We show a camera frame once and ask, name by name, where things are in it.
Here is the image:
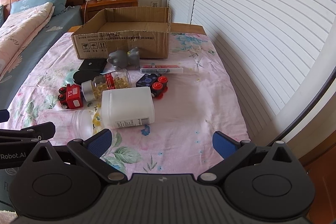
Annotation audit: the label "black square case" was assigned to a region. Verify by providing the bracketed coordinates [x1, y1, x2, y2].
[78, 58, 108, 74]

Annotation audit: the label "dark blue patterned cube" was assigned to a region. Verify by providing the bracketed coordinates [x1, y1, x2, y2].
[135, 73, 169, 99]

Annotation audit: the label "teal plastic item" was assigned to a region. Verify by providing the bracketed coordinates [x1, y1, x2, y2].
[64, 70, 77, 85]

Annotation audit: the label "grey elephant toy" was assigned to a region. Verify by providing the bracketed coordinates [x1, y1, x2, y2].
[108, 47, 141, 70]

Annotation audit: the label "wooden nightstand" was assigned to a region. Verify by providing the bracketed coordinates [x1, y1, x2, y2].
[80, 0, 139, 25]

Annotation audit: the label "black glossy oval case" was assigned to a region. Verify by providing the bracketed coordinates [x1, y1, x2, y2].
[72, 70, 102, 85]

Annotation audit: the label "white louvred closet doors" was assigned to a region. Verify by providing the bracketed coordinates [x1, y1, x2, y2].
[167, 0, 336, 146]

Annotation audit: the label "red toy car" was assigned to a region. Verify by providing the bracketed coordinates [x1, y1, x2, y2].
[57, 84, 86, 110]

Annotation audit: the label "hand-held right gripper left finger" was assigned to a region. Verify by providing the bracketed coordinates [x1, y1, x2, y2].
[31, 129, 128, 185]

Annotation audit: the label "white translucent plastic container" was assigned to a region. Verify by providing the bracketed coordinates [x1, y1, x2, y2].
[101, 86, 155, 129]

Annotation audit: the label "pink floral cloth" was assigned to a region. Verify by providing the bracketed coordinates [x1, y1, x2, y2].
[7, 26, 250, 175]

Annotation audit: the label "clear bottle of yellow capsules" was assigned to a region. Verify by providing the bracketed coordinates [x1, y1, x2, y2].
[81, 68, 131, 103]

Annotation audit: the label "clear plastic jar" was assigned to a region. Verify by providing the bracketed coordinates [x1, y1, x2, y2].
[37, 110, 94, 141]

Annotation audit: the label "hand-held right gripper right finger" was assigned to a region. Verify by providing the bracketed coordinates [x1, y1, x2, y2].
[198, 131, 300, 184]

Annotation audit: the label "pink floral pillow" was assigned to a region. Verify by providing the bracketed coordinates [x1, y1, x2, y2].
[0, 2, 56, 83]

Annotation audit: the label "clear card case red label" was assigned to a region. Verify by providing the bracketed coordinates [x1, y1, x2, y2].
[140, 64, 182, 75]

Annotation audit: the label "brown cardboard box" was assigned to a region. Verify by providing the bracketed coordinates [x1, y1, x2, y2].
[70, 6, 172, 60]

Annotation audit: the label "blue bed sheet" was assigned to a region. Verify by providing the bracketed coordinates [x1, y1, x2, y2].
[0, 5, 83, 109]

